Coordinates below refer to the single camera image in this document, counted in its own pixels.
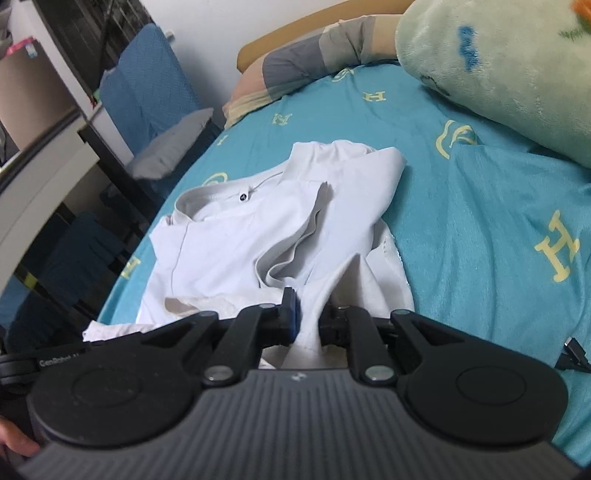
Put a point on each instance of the light green plush blanket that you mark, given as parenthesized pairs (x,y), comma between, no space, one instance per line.
(523,64)

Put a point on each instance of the mustard yellow headboard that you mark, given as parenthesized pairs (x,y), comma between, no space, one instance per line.
(325,17)

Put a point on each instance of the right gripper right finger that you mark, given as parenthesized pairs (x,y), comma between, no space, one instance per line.
(353,329)

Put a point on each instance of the teal patterned bed sheet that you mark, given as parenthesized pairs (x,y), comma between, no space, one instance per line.
(493,229)

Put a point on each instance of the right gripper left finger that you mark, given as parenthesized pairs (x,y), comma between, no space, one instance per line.
(255,328)

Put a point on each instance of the person's left hand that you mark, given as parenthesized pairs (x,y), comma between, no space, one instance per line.
(14,440)

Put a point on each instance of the white polo shirt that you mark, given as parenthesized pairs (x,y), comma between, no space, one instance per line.
(313,224)

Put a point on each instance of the grey seat cushion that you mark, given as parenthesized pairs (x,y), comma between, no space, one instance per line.
(163,154)

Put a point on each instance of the blue towel on chair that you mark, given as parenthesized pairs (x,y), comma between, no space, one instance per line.
(147,92)

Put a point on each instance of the brown cardboard box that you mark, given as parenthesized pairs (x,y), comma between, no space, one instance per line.
(33,96)

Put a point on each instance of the white desk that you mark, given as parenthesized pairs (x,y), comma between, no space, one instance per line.
(36,183)

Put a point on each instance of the striped beige grey pillow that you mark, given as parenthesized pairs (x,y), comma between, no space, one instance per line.
(325,52)

